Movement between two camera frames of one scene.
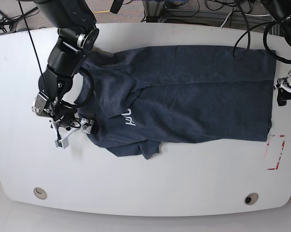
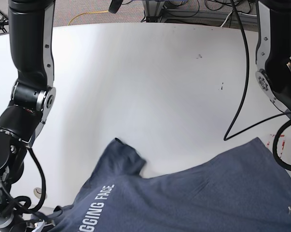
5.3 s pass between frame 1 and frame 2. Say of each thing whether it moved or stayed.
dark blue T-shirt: moved
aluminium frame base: stayed
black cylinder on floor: stayed
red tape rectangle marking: stayed
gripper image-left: moved
